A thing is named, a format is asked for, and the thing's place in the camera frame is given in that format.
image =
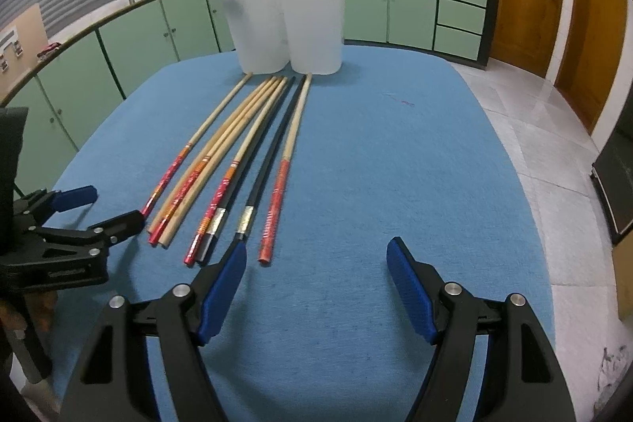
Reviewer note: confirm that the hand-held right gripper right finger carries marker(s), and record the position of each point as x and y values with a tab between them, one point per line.
410	288

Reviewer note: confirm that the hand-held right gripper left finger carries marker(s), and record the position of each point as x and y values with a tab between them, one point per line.
222	288

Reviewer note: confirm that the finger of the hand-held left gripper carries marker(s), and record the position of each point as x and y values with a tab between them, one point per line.
123	226
74	198

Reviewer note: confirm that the black chopstick with silver band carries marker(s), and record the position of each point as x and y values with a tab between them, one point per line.
216	220
245	220

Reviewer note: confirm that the orange-banded wooden chopstick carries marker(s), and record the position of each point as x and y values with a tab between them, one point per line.
221	155
210	154

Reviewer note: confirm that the white two-compartment utensil holder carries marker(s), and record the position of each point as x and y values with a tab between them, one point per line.
311	31

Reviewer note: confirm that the person's left hand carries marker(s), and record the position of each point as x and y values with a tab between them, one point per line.
44	311

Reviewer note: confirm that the blue tablecloth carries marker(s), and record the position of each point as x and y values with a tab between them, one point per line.
371	155

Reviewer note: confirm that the red cloth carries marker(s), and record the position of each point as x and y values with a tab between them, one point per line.
48	50

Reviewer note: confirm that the cardboard sheet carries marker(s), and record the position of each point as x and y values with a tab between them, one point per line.
22	46

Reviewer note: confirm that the cardboard box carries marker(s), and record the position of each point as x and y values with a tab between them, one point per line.
624	273

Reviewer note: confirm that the black appliance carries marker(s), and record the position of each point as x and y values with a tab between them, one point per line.
615	184

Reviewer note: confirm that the green kitchen base cabinets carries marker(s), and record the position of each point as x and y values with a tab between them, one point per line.
410	2

